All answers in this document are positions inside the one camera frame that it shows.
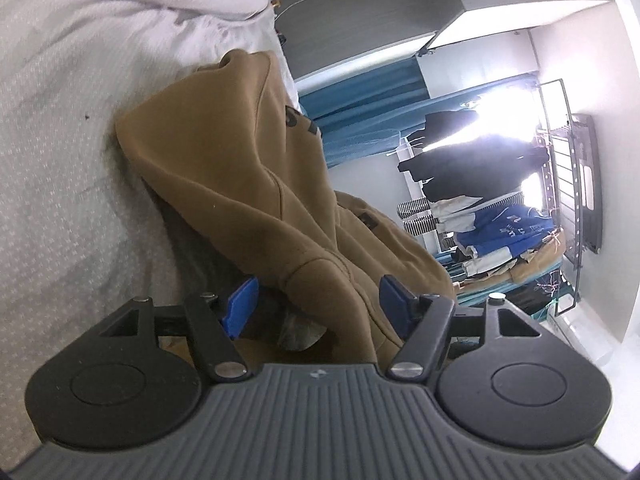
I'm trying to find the black hanging jacket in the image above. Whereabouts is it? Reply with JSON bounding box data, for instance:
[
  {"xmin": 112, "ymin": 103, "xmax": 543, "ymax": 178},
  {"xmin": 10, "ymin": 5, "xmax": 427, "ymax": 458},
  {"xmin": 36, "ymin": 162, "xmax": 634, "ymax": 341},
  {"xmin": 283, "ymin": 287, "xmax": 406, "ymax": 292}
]
[{"xmin": 397, "ymin": 110, "xmax": 551, "ymax": 201}]

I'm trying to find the white wall cabinet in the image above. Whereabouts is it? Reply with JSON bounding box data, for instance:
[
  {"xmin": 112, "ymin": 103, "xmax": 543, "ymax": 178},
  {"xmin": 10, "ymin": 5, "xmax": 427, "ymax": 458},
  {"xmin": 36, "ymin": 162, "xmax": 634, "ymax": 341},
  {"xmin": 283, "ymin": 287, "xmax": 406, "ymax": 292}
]
[{"xmin": 417, "ymin": 0, "xmax": 623, "ymax": 58}]

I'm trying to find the black white striped sock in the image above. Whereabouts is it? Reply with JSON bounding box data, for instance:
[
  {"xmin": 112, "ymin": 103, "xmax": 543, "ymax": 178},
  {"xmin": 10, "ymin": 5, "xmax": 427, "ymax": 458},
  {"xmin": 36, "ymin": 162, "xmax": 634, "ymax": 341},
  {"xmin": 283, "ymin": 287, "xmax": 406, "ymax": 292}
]
[
  {"xmin": 397, "ymin": 199, "xmax": 431, "ymax": 218},
  {"xmin": 402, "ymin": 216, "xmax": 433, "ymax": 236}
]

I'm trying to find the tan hanging garment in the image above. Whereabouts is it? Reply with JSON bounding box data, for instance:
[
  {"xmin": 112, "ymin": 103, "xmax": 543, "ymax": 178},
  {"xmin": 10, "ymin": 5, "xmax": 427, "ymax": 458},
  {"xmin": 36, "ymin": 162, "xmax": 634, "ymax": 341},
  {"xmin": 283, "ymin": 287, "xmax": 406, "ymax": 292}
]
[{"xmin": 510, "ymin": 230, "xmax": 566, "ymax": 283}]

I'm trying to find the blue white hanging jersey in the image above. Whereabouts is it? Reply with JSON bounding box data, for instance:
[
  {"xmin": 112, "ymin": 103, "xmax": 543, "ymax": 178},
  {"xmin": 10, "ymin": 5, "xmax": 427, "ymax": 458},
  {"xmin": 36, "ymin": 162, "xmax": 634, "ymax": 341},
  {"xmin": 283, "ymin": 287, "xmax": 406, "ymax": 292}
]
[{"xmin": 455, "ymin": 202, "xmax": 556, "ymax": 261}]

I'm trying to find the white grey hanging jacket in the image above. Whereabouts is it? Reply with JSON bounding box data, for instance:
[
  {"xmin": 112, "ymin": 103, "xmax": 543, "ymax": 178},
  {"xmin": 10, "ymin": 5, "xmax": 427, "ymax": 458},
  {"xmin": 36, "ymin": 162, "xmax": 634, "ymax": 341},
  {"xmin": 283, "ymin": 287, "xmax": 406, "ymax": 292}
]
[{"xmin": 430, "ymin": 197, "xmax": 481, "ymax": 233}]

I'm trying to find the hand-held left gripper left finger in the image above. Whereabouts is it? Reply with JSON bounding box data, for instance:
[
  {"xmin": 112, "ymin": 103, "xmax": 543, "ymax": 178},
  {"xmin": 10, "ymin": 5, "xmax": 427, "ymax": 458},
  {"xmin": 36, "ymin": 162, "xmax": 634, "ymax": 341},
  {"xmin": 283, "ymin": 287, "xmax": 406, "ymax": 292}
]
[{"xmin": 97, "ymin": 277, "xmax": 261, "ymax": 383}]

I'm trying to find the black metal clothes rack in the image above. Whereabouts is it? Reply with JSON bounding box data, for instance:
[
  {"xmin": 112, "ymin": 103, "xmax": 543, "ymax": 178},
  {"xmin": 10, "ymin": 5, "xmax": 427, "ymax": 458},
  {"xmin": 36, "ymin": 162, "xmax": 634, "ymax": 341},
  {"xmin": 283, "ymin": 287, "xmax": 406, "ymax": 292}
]
[{"xmin": 535, "ymin": 77, "xmax": 603, "ymax": 318}]

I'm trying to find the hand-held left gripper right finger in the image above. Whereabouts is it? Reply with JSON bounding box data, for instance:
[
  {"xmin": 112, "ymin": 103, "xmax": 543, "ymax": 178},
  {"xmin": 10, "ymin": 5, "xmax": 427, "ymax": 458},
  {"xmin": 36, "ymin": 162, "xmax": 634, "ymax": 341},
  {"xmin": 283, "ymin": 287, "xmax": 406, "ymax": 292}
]
[{"xmin": 379, "ymin": 274, "xmax": 543, "ymax": 381}]

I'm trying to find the blue curtain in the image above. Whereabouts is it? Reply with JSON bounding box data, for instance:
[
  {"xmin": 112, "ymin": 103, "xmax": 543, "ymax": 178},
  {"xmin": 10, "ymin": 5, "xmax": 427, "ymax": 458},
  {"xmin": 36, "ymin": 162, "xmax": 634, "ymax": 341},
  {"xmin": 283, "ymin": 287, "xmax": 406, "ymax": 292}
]
[{"xmin": 297, "ymin": 57, "xmax": 538, "ymax": 168}]

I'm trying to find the brown hoodie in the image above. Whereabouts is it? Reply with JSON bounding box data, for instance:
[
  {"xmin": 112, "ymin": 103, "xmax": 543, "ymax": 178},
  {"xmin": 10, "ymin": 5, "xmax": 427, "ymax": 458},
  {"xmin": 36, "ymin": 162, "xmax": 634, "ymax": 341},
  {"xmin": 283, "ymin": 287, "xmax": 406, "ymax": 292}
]
[{"xmin": 115, "ymin": 50, "xmax": 458, "ymax": 366}]

